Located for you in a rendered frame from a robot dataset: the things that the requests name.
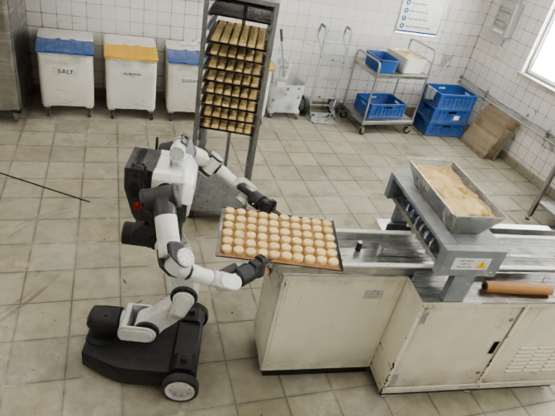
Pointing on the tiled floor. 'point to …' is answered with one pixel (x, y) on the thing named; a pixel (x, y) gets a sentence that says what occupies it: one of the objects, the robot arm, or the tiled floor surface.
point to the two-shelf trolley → (393, 92)
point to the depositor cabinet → (467, 333)
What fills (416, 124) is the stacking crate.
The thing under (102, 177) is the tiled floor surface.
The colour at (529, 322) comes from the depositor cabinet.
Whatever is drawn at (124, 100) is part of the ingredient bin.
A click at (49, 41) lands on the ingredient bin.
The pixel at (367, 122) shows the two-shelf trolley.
